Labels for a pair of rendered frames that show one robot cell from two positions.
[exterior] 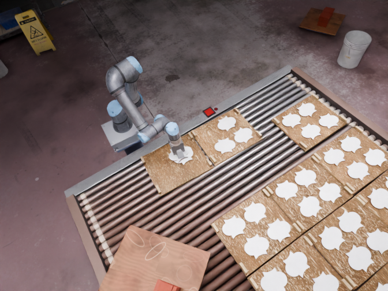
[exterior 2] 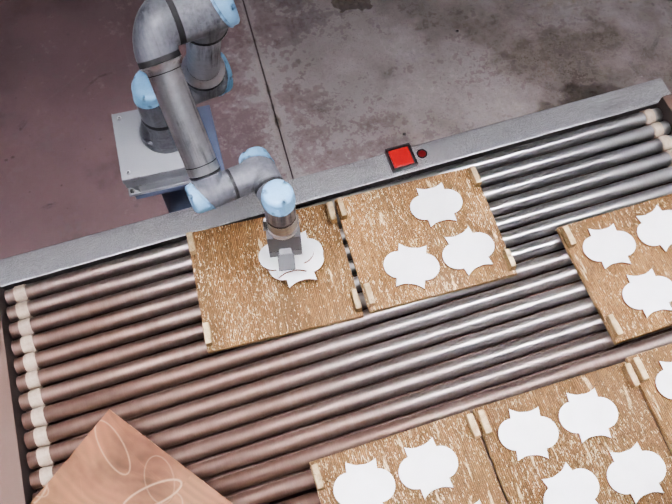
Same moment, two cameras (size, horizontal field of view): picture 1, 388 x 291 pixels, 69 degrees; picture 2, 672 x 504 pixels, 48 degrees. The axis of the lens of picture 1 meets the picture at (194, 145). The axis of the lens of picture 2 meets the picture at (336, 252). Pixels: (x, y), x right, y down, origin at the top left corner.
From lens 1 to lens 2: 0.29 m
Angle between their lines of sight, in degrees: 9
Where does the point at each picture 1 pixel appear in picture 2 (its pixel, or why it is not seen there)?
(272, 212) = (471, 480)
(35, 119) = not seen: outside the picture
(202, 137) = (361, 223)
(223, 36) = not seen: outside the picture
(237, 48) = not seen: outside the picture
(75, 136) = (57, 96)
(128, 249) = (89, 470)
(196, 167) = (321, 302)
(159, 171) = (224, 286)
